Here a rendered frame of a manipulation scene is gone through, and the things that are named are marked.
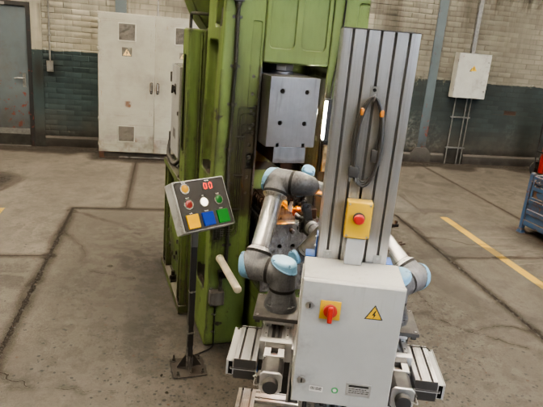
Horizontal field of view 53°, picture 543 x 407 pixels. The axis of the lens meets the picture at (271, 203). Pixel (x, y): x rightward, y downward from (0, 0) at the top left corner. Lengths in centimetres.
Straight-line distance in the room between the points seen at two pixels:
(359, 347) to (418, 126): 840
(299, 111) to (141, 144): 557
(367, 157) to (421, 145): 834
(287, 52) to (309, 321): 184
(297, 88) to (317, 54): 29
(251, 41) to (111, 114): 550
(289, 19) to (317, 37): 20
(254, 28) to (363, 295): 185
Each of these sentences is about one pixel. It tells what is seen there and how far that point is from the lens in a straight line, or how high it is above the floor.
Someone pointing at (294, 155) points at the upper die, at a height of 132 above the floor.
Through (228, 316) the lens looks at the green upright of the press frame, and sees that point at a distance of 368.
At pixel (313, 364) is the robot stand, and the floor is 92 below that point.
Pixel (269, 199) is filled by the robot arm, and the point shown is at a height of 126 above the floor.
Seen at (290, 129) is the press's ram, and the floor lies 147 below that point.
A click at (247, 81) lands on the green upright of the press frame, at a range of 324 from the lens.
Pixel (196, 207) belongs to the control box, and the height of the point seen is 107.
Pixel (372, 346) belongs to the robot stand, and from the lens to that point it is 194.
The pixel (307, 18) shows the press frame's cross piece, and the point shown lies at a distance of 334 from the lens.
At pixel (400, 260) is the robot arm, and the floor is 105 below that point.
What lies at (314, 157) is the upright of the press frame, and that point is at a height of 126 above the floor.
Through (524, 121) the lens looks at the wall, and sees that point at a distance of 1118.
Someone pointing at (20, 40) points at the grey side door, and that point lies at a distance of 931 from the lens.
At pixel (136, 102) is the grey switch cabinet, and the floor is 85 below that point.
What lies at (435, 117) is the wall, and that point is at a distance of 1025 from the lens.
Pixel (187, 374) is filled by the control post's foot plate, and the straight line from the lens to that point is 347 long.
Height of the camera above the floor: 199
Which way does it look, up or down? 17 degrees down
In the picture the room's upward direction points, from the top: 5 degrees clockwise
